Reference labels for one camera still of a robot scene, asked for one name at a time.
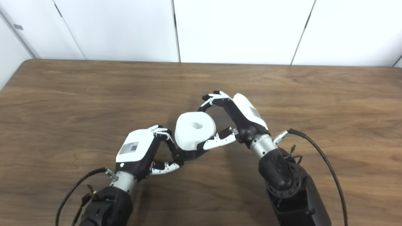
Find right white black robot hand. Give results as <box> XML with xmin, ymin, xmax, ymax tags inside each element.
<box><xmin>197</xmin><ymin>91</ymin><xmax>279</xmax><ymax>160</ymax></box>

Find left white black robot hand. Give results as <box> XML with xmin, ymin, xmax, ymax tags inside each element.
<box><xmin>108</xmin><ymin>125</ymin><xmax>184</xmax><ymax>193</ymax></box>

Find black flanged holder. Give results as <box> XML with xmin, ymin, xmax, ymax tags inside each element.
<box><xmin>174</xmin><ymin>148</ymin><xmax>209</xmax><ymax>162</ymax></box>

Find round white plastic piece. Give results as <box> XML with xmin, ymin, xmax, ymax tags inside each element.
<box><xmin>174</xmin><ymin>111</ymin><xmax>217</xmax><ymax>151</ymax></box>

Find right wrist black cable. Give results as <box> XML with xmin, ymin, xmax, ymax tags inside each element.
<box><xmin>273</xmin><ymin>128</ymin><xmax>348</xmax><ymax>226</ymax></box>

